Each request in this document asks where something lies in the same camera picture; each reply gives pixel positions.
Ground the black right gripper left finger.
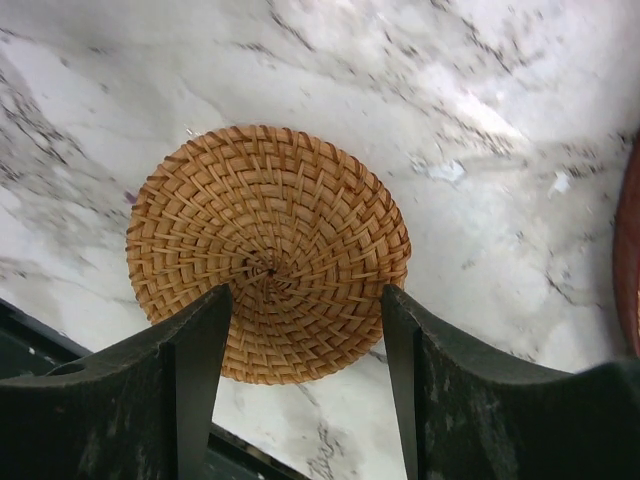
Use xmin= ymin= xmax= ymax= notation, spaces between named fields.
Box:
xmin=1 ymin=285 xmax=232 ymax=479

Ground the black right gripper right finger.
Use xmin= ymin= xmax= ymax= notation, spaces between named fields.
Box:
xmin=381 ymin=285 xmax=639 ymax=479

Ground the woven rattan coaster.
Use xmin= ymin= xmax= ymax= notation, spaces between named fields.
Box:
xmin=126 ymin=125 xmax=411 ymax=385

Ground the dark red round tray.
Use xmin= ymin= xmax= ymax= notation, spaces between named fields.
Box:
xmin=612 ymin=136 xmax=639 ymax=356

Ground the black metal base rail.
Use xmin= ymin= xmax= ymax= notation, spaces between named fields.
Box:
xmin=1 ymin=301 xmax=305 ymax=480

